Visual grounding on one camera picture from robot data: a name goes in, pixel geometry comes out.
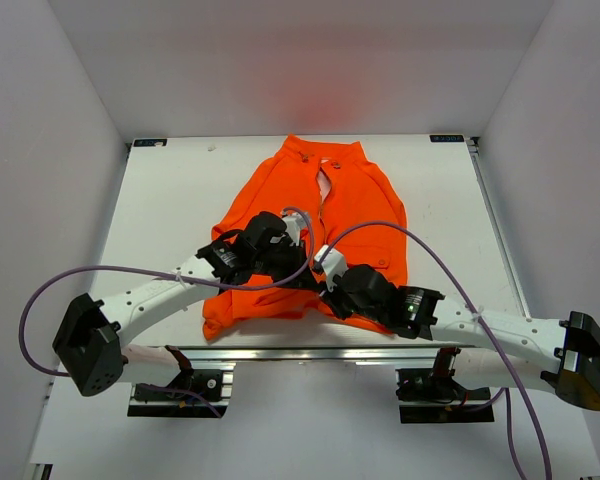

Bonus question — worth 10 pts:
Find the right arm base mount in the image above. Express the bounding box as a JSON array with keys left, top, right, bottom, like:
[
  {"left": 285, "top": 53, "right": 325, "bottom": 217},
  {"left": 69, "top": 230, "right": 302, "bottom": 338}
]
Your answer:
[{"left": 396, "top": 347, "right": 495, "bottom": 425}]

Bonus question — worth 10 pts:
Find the blue table label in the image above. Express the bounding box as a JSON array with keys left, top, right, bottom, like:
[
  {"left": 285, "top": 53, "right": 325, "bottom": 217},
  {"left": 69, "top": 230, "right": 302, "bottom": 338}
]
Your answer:
[
  {"left": 429, "top": 134, "right": 465, "bottom": 143},
  {"left": 132, "top": 138, "right": 167, "bottom": 148}
]

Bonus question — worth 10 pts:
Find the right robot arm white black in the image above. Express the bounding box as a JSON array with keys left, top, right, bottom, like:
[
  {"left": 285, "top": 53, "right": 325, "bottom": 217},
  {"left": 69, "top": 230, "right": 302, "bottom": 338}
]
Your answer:
[{"left": 316, "top": 264, "right": 600, "bottom": 411}]

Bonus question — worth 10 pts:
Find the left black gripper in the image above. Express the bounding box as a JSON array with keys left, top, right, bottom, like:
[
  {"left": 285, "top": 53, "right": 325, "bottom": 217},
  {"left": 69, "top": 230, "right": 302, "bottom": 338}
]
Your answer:
[{"left": 252, "top": 240, "right": 317, "bottom": 291}]

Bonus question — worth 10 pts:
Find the right blue table label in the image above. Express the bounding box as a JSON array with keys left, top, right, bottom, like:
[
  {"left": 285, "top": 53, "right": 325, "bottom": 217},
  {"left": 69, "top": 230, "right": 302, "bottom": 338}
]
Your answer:
[{"left": 429, "top": 134, "right": 465, "bottom": 143}]

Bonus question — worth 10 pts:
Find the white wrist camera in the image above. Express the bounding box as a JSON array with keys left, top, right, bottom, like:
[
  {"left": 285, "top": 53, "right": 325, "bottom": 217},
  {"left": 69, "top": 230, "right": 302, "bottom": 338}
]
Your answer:
[
  {"left": 312, "top": 245, "right": 348, "bottom": 292},
  {"left": 282, "top": 208, "right": 309, "bottom": 245}
]

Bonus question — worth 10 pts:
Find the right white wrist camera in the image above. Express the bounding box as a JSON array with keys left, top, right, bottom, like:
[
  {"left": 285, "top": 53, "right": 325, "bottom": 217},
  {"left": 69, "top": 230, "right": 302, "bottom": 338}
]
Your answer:
[{"left": 312, "top": 245, "right": 348, "bottom": 292}]

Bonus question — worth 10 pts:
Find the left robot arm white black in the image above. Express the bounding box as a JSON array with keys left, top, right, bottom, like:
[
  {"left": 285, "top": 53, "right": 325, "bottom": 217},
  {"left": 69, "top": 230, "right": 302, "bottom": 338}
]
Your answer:
[{"left": 52, "top": 207, "right": 317, "bottom": 399}]

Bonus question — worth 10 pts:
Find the orange jacket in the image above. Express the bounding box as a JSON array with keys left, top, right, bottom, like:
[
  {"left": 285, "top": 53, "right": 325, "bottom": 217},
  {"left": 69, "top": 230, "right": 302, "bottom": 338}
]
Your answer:
[{"left": 202, "top": 135, "right": 408, "bottom": 341}]

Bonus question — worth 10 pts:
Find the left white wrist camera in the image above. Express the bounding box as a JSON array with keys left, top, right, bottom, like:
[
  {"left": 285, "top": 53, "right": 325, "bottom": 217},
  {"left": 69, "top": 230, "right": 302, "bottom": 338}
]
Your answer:
[{"left": 282, "top": 208, "right": 309, "bottom": 245}]

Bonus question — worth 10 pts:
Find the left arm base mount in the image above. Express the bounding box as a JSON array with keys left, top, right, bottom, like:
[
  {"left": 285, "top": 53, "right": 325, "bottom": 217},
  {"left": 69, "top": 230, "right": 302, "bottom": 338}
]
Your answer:
[{"left": 120, "top": 345, "right": 233, "bottom": 419}]

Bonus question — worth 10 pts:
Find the left blue table label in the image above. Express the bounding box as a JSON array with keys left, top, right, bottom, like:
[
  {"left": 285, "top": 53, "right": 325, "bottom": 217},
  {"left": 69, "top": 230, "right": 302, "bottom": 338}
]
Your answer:
[{"left": 132, "top": 138, "right": 167, "bottom": 148}]

